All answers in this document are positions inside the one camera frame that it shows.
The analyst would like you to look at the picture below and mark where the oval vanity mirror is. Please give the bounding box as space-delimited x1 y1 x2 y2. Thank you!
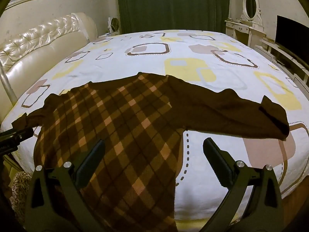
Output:
241 0 263 26

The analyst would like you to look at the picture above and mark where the cream tufted headboard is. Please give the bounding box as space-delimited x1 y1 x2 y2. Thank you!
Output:
0 12 98 124

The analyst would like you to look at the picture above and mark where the metal bed pole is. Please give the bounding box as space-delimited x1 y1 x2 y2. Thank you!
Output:
0 66 18 103

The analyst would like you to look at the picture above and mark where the dark green curtain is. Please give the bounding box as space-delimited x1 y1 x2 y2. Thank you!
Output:
116 0 231 34

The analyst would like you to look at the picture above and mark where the leopard print cloth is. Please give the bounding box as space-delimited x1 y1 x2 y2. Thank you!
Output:
10 171 33 220

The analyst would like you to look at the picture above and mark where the brown plaid sweater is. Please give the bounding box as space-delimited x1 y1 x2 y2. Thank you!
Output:
25 72 290 232

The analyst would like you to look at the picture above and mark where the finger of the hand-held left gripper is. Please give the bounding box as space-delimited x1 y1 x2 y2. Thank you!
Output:
0 127 34 154

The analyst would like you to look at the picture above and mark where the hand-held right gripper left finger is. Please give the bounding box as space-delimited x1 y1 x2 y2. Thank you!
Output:
25 139 107 232

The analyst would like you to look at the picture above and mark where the small white desk fan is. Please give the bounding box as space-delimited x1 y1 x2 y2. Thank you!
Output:
107 17 120 34

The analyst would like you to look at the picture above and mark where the patterned white bed sheet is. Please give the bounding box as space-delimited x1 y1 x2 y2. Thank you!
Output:
0 30 309 223

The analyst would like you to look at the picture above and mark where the white television stand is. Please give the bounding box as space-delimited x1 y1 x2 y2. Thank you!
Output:
256 37 309 87

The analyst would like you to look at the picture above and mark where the black television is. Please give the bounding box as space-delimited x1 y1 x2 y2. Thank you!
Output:
275 15 309 63

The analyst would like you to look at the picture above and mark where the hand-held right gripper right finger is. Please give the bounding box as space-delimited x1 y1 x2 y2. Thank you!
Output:
203 137 286 232

